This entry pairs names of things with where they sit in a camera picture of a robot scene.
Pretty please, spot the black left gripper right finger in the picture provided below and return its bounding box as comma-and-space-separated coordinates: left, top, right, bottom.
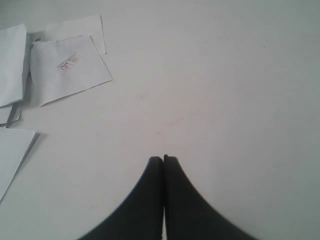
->
163, 155, 255, 240

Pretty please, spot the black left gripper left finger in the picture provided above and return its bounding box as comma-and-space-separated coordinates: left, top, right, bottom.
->
81, 156, 164, 240

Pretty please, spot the white paper lower left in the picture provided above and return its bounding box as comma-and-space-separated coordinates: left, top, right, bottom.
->
0, 127, 40, 200

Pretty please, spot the small white paper piece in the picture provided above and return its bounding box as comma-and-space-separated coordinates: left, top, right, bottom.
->
0, 101, 22, 127

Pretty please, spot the white paper behind stamped sheet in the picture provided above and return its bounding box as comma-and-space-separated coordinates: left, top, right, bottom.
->
44, 15, 107, 55

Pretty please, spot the white paper far left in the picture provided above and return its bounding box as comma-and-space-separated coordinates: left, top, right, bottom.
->
0, 24, 27, 107

